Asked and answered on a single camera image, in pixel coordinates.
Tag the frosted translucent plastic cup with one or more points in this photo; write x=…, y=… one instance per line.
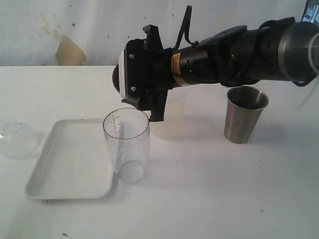
x=173, y=125

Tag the white rectangular tray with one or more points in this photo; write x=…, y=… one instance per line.
x=74, y=163

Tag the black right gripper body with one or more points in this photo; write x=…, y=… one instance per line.
x=158, y=72

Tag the stainless steel cup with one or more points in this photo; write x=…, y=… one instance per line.
x=244, y=107

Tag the clear dome strainer lid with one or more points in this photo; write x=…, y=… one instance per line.
x=17, y=139

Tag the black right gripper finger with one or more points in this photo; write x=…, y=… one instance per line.
x=132, y=75

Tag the small amber bowl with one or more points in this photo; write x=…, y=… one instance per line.
x=115, y=78

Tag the clear plastic shaker cup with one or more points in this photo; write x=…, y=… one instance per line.
x=127, y=134

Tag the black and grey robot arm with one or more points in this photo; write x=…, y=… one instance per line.
x=279, y=50

